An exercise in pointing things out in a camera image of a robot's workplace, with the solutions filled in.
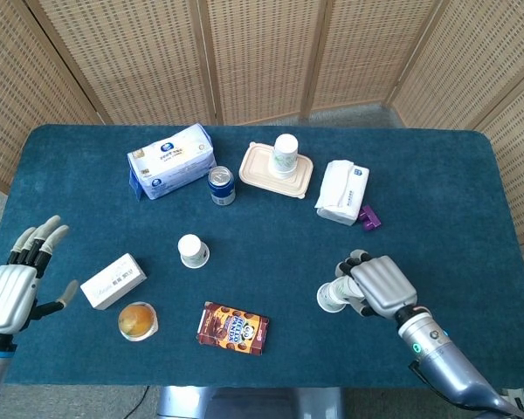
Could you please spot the blue tablecloth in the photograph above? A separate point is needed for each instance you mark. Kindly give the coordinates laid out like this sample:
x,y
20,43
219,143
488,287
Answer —
x,y
288,214

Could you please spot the white soft tissue pack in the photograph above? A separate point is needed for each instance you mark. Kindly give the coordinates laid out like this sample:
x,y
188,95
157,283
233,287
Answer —
x,y
340,192

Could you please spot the woven wooden folding screen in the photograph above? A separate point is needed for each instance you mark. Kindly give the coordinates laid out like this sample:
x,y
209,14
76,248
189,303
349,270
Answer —
x,y
262,52

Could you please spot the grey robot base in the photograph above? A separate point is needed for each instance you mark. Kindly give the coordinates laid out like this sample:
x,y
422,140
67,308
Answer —
x,y
244,403

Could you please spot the purple plastic block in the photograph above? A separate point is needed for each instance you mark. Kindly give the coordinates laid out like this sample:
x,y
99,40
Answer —
x,y
371,220

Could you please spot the orange pudding cup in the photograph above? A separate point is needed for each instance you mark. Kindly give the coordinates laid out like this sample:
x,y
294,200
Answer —
x,y
135,320

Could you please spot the white cardboard box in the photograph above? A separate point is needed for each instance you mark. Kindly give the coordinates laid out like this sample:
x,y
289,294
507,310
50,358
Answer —
x,y
112,281

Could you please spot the white paper cup green print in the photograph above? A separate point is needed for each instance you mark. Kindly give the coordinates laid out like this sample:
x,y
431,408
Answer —
x,y
284,153

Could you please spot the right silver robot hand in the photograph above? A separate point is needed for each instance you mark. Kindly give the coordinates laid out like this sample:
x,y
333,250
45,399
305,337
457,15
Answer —
x,y
384,283

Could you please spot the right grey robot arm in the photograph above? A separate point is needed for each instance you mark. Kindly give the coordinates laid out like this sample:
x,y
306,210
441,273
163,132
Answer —
x,y
432,345

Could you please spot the beige lidded food container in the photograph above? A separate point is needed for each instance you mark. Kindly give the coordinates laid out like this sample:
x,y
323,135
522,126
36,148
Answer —
x,y
255,168

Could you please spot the blue white tissue pack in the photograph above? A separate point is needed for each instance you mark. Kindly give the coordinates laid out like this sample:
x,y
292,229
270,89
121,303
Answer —
x,y
174,161

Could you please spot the blue drink can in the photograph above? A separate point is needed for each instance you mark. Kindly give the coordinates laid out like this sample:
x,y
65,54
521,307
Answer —
x,y
222,187

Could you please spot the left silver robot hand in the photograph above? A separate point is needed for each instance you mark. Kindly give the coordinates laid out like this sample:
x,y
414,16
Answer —
x,y
8,294

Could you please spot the brown Hello Panda box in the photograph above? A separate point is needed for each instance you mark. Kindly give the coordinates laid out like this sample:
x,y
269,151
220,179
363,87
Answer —
x,y
233,329

